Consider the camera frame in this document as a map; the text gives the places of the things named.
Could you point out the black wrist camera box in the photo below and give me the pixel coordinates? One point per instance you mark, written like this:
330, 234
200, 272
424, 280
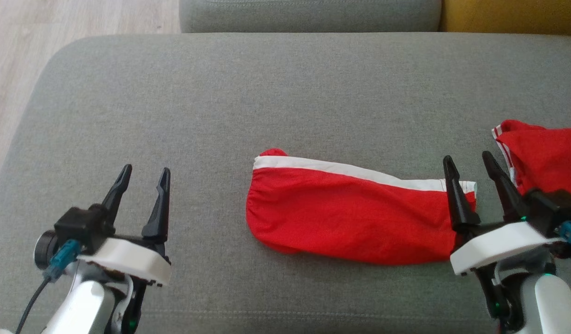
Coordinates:
549, 208
79, 227

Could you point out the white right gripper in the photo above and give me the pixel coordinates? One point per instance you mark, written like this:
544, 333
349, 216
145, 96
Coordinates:
498, 243

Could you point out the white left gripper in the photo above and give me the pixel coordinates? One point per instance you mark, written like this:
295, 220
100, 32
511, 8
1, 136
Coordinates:
132, 262

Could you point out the large grey sofa chaise cushion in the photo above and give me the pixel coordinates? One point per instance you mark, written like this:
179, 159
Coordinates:
220, 102

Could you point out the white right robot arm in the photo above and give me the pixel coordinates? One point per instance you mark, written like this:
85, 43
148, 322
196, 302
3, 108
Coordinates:
549, 301

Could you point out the grey sofa seat cushion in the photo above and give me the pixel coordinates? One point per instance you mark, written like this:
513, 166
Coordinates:
313, 14

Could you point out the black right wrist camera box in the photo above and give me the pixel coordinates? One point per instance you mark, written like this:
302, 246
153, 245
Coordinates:
549, 208

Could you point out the red and white striped jersey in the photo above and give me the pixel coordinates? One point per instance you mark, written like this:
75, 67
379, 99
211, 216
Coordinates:
545, 153

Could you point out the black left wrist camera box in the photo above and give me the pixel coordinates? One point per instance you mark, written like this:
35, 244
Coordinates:
79, 227

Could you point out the yellow sofa back cushion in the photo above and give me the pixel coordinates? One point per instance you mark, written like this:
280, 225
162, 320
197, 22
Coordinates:
512, 14

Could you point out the red shorts with white band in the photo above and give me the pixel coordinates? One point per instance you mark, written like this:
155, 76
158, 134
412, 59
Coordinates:
350, 213

